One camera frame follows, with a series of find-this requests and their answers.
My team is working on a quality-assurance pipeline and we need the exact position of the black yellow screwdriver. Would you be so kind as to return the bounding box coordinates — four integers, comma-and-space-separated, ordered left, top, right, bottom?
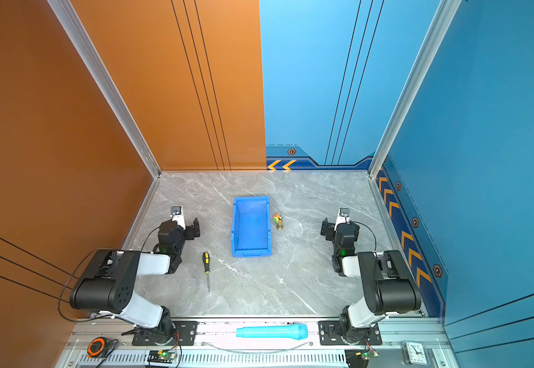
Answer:
203, 251, 210, 291

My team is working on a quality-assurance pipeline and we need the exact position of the blue plastic bin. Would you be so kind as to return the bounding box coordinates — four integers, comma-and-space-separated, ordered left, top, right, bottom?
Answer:
230, 196, 272, 258

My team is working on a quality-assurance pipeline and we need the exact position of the green circuit board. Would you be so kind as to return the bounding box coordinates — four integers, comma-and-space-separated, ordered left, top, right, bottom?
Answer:
147, 350, 178, 366

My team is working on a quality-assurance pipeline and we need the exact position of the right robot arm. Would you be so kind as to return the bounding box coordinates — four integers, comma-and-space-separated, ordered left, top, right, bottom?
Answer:
321, 217, 422, 345

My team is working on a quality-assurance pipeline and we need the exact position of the white small clock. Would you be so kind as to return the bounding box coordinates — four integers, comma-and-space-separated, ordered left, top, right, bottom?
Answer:
404, 342, 428, 366

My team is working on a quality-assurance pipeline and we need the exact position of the cyan flashlight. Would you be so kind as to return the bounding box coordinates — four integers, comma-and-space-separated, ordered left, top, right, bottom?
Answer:
236, 324, 308, 340

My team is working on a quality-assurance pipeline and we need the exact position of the small circuit board right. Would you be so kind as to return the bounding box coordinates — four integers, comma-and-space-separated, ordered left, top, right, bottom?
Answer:
360, 351, 376, 360

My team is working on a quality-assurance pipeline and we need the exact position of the orange black tape measure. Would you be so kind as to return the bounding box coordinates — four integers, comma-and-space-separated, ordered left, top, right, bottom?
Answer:
87, 337, 109, 358

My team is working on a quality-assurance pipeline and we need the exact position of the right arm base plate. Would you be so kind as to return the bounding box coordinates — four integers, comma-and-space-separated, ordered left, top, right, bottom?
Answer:
318, 320, 383, 346

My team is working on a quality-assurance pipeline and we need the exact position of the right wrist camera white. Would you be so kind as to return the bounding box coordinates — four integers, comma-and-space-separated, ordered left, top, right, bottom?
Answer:
335, 207, 350, 229

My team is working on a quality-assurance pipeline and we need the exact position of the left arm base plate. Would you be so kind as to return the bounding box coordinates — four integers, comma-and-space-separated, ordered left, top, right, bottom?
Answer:
132, 320, 199, 347

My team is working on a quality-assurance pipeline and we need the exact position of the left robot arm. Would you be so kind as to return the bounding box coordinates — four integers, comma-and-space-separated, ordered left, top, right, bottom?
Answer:
69, 215, 200, 346

